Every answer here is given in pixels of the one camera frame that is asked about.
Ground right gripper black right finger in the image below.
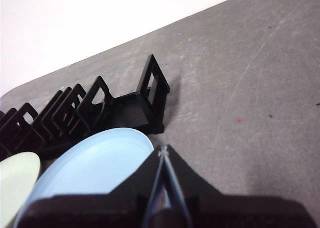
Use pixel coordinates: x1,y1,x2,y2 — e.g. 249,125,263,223
165,144,320,228

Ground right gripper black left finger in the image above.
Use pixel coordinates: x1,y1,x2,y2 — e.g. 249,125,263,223
14,147,165,228

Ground light blue round plate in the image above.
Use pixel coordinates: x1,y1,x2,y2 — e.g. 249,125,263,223
13,127,155,228

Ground pale green round plate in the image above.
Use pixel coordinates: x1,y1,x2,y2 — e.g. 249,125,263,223
0,151,41,228

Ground black plastic plate rack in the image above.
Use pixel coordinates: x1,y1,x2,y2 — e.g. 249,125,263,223
0,54,171,161

